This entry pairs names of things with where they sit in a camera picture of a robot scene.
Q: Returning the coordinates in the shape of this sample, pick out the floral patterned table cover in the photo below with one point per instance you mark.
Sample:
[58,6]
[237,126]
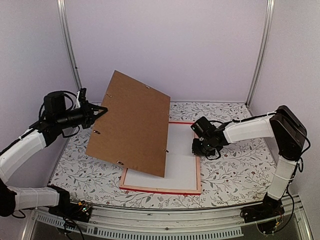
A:
[242,175]

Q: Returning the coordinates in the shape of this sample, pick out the brown cardboard backing board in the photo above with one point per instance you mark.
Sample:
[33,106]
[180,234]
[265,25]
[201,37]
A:
[134,131]

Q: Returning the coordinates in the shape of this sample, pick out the left aluminium corner post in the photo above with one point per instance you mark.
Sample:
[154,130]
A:
[62,12]

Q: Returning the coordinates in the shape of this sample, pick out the red wooden picture frame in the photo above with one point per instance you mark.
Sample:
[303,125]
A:
[160,190]

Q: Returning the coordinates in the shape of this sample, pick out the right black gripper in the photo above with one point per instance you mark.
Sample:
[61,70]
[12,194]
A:
[195,150]

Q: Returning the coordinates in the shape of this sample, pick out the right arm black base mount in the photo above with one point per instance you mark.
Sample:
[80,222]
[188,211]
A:
[269,208]

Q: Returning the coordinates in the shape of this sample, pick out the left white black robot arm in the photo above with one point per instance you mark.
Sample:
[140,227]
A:
[60,110]

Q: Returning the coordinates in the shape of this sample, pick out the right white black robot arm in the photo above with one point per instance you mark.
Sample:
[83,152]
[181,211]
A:
[283,133]

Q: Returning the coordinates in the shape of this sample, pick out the right aluminium corner post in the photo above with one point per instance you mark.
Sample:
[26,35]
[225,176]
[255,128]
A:
[270,5]

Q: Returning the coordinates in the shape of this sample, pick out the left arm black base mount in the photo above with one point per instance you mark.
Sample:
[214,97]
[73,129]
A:
[79,211]

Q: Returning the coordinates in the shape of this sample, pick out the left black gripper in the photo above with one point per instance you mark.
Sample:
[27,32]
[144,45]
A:
[88,114]

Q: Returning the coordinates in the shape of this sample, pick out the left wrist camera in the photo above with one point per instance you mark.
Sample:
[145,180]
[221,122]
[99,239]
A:
[80,98]

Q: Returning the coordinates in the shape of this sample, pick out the cat photo print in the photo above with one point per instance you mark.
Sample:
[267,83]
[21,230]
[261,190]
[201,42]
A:
[180,160]

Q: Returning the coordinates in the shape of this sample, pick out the aluminium corner post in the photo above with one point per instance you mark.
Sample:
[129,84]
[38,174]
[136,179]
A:
[62,12]
[270,5]

